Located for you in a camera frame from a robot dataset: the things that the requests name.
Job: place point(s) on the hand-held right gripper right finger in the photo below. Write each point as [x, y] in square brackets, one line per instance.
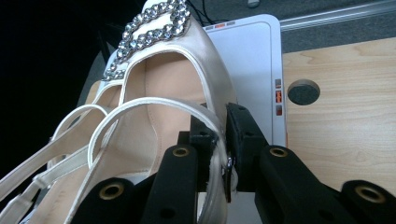
[246, 146]

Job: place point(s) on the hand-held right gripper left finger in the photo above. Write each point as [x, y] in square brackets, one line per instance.
[200, 137]

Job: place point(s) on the white board with grey rim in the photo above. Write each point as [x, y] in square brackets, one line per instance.
[249, 62]

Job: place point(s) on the small grey round foot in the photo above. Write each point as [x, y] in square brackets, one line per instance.
[253, 2]

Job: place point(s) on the silver metal rail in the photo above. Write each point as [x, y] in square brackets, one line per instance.
[336, 14]

